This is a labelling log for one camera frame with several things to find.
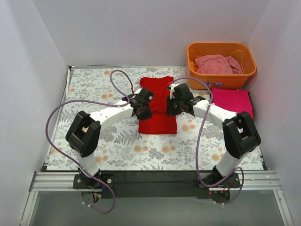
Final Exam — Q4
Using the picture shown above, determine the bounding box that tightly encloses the red t shirt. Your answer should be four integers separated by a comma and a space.
138, 76, 177, 135

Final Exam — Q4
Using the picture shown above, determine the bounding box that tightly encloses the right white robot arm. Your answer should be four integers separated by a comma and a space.
166, 82, 261, 188

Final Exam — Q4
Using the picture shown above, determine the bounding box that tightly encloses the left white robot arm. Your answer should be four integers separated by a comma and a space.
65, 88, 154, 188

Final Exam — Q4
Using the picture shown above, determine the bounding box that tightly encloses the pink crumpled t shirt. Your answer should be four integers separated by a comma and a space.
194, 55, 243, 75

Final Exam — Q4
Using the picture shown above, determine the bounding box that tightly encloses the orange plastic basket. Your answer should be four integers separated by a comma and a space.
187, 42, 256, 89

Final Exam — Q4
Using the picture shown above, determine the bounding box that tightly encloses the folded magenta t shirt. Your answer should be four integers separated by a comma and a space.
212, 88, 253, 119

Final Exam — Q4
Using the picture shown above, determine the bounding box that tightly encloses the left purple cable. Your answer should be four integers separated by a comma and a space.
45, 69, 136, 214

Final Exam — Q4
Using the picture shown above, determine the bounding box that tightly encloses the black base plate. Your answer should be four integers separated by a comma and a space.
72, 169, 242, 200

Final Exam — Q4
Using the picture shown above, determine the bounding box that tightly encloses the aluminium frame rail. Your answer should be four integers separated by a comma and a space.
20, 170, 293, 226

